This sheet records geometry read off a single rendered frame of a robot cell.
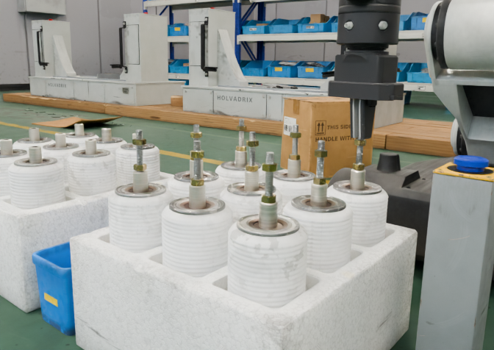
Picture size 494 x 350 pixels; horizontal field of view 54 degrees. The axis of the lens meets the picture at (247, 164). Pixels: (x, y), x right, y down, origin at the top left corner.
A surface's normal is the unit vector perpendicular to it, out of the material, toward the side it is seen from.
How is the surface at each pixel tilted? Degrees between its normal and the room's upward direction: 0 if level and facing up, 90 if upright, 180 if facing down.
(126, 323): 90
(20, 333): 0
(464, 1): 53
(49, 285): 92
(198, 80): 90
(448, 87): 129
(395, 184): 45
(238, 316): 90
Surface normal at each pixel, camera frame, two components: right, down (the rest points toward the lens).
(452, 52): -0.51, 0.68
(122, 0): 0.79, 0.14
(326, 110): 0.40, 0.20
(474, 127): -0.51, -0.36
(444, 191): -0.62, 0.15
